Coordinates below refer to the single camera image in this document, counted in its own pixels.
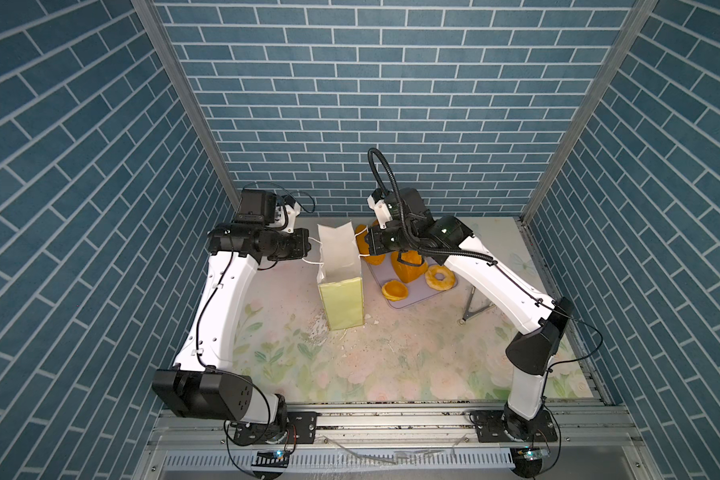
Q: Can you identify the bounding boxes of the lilac plastic tray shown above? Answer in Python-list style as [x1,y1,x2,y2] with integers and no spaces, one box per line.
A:
[364,256,443,309]

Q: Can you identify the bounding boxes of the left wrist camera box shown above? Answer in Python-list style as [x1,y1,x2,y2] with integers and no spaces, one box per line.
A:
[234,189,302,233]

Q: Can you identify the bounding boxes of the white vented cable duct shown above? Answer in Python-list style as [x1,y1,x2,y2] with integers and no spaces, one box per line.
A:
[162,448,515,474]

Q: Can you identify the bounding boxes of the large orange loaf chunk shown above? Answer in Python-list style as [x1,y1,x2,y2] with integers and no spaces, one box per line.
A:
[390,251,429,283]

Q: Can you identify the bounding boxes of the orange egg tart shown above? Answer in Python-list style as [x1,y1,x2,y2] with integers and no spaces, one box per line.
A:
[382,280,409,302]

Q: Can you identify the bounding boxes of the plain ring donut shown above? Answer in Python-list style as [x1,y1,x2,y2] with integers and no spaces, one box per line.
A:
[425,265,456,291]

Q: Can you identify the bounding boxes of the green floral paper bag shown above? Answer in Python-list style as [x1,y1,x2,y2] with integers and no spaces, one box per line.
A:
[304,222,365,331]

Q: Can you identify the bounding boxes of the long oval orange bread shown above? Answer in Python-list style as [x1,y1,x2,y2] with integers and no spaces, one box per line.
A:
[355,224,386,265]

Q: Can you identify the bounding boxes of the aluminium left corner post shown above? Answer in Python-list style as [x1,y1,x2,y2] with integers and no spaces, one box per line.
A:
[132,0,240,208]

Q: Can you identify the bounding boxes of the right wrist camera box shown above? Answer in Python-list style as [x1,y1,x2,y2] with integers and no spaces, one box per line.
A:
[367,188,431,229]

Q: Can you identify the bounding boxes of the metal tongs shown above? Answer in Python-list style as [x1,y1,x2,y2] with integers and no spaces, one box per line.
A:
[458,287,494,325]

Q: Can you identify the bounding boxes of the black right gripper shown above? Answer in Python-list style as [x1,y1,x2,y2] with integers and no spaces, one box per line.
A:
[362,222,418,253]

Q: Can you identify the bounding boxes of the aluminium corner post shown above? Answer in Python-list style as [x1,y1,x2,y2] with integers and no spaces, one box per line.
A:
[519,0,658,227]
[132,0,240,208]

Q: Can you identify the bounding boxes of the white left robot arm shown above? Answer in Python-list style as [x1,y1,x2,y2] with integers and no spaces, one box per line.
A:
[152,222,311,446]

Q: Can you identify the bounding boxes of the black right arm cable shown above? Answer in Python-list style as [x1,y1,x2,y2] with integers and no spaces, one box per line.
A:
[367,147,605,385]

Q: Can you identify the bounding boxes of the aluminium right corner post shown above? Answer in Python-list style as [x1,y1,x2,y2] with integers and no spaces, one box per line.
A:
[519,0,658,227]

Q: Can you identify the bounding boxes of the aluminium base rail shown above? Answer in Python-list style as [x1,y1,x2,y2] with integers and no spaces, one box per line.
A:
[134,400,660,479]

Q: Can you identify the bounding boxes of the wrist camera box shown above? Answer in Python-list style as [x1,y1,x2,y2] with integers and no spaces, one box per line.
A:
[234,189,302,233]
[367,188,431,229]

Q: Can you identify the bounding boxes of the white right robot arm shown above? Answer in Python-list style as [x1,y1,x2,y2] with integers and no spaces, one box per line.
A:
[365,216,570,441]

